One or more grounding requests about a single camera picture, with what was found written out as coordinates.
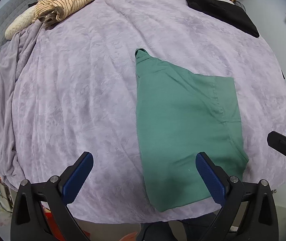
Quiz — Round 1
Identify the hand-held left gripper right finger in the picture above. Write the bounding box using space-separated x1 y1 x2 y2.
195 152 277 241

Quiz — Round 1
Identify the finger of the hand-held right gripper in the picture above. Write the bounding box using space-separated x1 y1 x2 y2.
267 131 286 181

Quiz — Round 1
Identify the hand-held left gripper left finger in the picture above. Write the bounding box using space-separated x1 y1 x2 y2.
10 151 94 241

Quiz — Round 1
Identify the green work jacket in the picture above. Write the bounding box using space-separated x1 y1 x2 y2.
135 48 249 212

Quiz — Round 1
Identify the lavender plush blanket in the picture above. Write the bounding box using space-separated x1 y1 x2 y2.
0 0 286 224

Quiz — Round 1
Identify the black folded garment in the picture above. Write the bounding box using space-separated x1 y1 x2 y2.
184 0 260 38

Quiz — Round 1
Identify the cream knitted cloth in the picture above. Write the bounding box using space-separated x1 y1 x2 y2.
5 12 37 40

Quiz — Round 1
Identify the beige striped garment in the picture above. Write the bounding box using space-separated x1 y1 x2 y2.
34 0 108 29

